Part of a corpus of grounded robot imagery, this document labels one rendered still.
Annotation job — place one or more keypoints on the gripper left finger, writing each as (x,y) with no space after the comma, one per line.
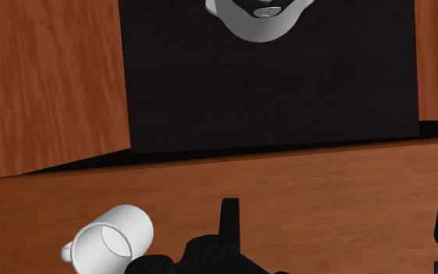
(229,227)

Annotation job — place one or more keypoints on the white mug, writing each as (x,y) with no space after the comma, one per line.
(110,241)

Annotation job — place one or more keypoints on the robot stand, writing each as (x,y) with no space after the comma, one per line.
(271,87)

